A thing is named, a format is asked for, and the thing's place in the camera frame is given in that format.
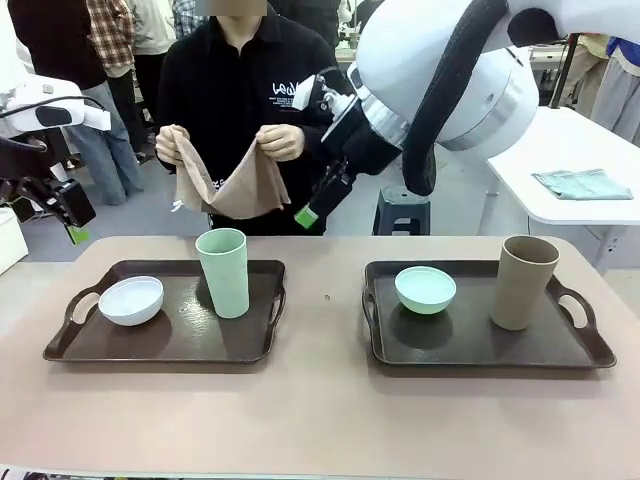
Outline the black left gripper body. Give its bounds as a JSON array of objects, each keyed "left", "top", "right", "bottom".
[{"left": 0, "top": 134, "right": 64, "bottom": 211}]

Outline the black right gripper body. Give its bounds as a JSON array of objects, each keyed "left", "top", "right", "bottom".
[{"left": 319, "top": 105, "right": 403, "bottom": 177}]

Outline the beige cloth mat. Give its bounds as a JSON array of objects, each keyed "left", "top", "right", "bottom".
[{"left": 169, "top": 124, "right": 292, "bottom": 220}]

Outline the teal cloth mat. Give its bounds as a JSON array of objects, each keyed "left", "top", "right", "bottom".
[{"left": 531, "top": 168, "right": 635, "bottom": 201}]

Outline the person's left forearm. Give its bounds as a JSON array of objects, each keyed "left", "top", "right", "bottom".
[{"left": 299, "top": 114, "right": 346, "bottom": 164}]

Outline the person's right forearm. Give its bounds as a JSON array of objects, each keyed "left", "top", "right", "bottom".
[{"left": 157, "top": 64, "right": 189, "bottom": 136}]

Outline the person's left hand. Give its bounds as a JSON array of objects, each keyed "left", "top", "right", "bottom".
[{"left": 256, "top": 124, "right": 307, "bottom": 162}]

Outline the person's right hand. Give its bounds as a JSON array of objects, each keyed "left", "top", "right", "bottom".
[{"left": 155, "top": 124, "right": 194, "bottom": 169}]

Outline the white box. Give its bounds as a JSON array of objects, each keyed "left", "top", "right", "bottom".
[{"left": 0, "top": 207, "right": 30, "bottom": 275}]

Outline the dark grey plastic stool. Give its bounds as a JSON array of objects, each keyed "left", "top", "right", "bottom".
[{"left": 372, "top": 184, "right": 432, "bottom": 236}]

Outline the white bowl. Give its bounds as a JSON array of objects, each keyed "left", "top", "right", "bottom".
[{"left": 97, "top": 276, "right": 165, "bottom": 327}]

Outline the tall light green cup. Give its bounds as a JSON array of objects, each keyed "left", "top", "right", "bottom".
[{"left": 194, "top": 227, "right": 250, "bottom": 318}]

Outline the bystander in black jacket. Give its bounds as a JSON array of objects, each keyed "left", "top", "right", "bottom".
[{"left": 9, "top": 0, "right": 146, "bottom": 206}]

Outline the light green bowl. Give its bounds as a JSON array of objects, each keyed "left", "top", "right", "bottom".
[{"left": 394, "top": 265, "right": 458, "bottom": 316}]

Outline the person in black shirt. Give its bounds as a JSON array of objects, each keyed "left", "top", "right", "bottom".
[{"left": 157, "top": 0, "right": 346, "bottom": 237}]

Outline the bystander in plaid shirt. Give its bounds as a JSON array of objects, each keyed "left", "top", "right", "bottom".
[{"left": 87, "top": 0, "right": 137, "bottom": 79}]

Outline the white side table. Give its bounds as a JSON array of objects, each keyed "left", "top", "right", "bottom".
[{"left": 487, "top": 104, "right": 640, "bottom": 274}]

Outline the black pole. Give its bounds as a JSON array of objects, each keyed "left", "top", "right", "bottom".
[{"left": 549, "top": 32, "right": 581, "bottom": 110}]

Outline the tall brown cup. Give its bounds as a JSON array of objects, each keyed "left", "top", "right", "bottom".
[{"left": 489, "top": 234, "right": 560, "bottom": 332}]

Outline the bystander in blue checked shirt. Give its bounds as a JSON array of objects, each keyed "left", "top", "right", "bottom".
[{"left": 172, "top": 0, "right": 200, "bottom": 40}]

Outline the bystander in yellow top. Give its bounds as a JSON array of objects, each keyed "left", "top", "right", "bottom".
[{"left": 569, "top": 32, "right": 614, "bottom": 109}]

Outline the bystander in grey skirt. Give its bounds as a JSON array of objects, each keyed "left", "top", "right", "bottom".
[{"left": 589, "top": 34, "right": 640, "bottom": 146}]

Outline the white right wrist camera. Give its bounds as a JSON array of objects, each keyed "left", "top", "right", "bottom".
[{"left": 291, "top": 73, "right": 326, "bottom": 112}]

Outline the black cable sleeve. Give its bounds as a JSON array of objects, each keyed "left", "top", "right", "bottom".
[{"left": 401, "top": 0, "right": 506, "bottom": 197}]

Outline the dark brown handled tray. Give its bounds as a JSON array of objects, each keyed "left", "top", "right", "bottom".
[
  {"left": 43, "top": 258, "right": 287, "bottom": 362},
  {"left": 361, "top": 258, "right": 617, "bottom": 370}
]

